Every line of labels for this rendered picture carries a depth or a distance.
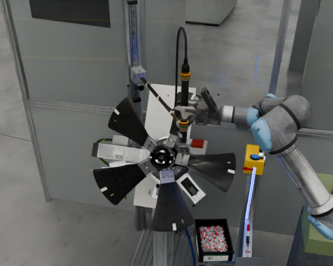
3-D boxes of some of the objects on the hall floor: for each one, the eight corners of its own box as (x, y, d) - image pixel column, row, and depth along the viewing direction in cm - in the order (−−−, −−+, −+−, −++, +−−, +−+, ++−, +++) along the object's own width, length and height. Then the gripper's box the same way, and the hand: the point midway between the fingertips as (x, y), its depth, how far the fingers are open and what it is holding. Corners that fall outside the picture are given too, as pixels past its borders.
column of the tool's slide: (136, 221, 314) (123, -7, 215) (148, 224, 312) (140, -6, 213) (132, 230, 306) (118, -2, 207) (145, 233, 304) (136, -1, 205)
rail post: (232, 268, 276) (246, 185, 233) (238, 269, 276) (252, 186, 233) (232, 273, 273) (245, 190, 230) (238, 274, 272) (252, 190, 229)
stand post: (162, 255, 286) (162, 123, 223) (174, 257, 284) (177, 125, 221) (161, 259, 282) (160, 127, 219) (173, 262, 280) (176, 129, 217)
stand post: (155, 281, 267) (153, 180, 217) (168, 283, 265) (169, 182, 215) (154, 287, 263) (151, 186, 213) (166, 289, 262) (167, 188, 212)
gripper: (220, 130, 168) (172, 124, 172) (222, 116, 178) (177, 111, 181) (221, 113, 164) (172, 107, 167) (224, 100, 173) (177, 95, 177)
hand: (178, 104), depth 172 cm, fingers closed on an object, 4 cm apart
